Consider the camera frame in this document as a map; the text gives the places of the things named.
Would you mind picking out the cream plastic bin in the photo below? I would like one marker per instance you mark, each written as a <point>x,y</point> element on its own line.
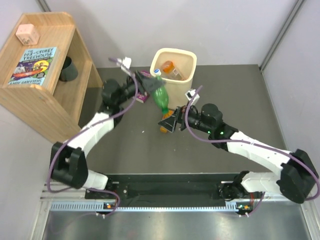
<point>185,63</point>

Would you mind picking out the green plastic bottle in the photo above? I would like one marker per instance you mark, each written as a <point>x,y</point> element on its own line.
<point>160,97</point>

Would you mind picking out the dark grey cup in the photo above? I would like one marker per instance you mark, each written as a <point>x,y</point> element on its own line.
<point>69,71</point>

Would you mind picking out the purple Treehouse book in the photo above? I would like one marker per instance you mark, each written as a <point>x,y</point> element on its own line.
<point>142,98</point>

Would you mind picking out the blue Treehouse book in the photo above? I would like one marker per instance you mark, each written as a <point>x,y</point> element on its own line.
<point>35,67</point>

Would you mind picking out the orange bottle white cap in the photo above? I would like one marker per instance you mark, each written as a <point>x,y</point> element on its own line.
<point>171,71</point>

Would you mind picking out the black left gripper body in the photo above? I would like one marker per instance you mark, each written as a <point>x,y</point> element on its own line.
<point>141,86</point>

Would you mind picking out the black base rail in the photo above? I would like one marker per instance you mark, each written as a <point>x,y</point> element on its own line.
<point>175,189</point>

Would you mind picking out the wooden shelf unit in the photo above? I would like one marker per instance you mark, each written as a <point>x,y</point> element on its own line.
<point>53,111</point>

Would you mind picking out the aluminium corner post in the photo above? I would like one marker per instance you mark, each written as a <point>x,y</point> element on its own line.
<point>298,5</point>

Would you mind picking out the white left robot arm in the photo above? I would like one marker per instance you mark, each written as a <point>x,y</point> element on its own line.
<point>68,164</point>

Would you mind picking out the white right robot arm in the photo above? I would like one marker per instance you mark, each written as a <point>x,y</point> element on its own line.
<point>291,174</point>

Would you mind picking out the small orange bottle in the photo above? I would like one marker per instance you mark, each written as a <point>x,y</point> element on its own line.
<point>170,112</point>

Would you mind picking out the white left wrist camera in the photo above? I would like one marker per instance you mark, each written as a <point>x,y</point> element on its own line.
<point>124,64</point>

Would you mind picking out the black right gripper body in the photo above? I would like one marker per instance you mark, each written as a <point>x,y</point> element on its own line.
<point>181,115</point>

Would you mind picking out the pink cube block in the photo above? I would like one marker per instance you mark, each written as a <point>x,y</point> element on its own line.
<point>27,34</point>

